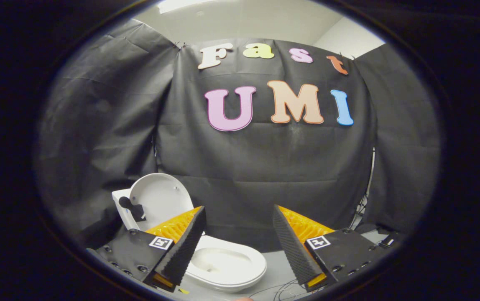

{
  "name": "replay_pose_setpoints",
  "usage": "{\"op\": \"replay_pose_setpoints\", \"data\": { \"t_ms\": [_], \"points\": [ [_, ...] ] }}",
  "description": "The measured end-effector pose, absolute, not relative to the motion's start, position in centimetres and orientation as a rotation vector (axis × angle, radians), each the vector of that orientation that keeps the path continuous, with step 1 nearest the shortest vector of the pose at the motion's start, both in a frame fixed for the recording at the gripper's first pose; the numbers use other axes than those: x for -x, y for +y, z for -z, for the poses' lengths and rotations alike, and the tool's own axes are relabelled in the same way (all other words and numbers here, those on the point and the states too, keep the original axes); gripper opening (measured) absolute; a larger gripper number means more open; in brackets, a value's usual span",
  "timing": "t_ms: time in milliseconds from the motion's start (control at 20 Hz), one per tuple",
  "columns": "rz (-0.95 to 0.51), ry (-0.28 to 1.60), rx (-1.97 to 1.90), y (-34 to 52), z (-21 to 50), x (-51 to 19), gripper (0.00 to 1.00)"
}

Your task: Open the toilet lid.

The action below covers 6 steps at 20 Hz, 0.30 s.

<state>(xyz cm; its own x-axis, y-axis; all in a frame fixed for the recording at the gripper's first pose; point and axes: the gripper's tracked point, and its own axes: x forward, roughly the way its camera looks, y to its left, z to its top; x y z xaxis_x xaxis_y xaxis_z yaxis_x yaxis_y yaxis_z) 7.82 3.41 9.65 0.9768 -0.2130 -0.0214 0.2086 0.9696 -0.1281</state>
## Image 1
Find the white toilet tank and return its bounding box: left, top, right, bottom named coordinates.
left=112, top=189, right=141, bottom=231

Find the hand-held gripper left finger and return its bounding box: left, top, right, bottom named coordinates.
left=86, top=206, right=208, bottom=293

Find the white toilet bowl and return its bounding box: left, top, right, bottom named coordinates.
left=186, top=270, right=266, bottom=293

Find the black backdrop cloth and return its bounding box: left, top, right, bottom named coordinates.
left=35, top=19, right=441, bottom=251

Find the ceiling light panel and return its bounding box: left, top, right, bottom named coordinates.
left=156, top=0, right=224, bottom=14

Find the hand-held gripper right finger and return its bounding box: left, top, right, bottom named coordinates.
left=273, top=204, right=391, bottom=292

